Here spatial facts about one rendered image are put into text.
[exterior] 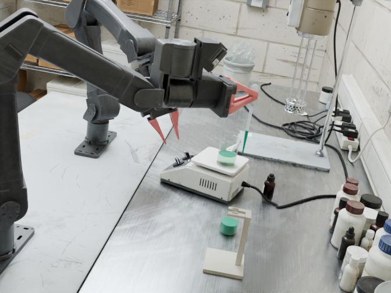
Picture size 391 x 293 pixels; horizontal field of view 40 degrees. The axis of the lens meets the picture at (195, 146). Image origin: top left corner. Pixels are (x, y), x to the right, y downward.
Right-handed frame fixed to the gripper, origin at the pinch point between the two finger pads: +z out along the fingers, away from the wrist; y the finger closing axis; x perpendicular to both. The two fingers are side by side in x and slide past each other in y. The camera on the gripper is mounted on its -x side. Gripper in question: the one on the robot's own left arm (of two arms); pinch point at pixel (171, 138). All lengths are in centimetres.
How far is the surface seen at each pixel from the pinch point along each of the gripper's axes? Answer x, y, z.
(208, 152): 0.5, 7.9, 6.8
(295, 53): 216, 113, -2
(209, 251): -29.6, -2.4, 21.8
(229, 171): -9.8, 10.1, 11.6
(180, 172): -2.9, -0.9, 8.6
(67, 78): 243, -38, -38
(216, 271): -36.0, -2.8, 24.0
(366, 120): 36, 68, 21
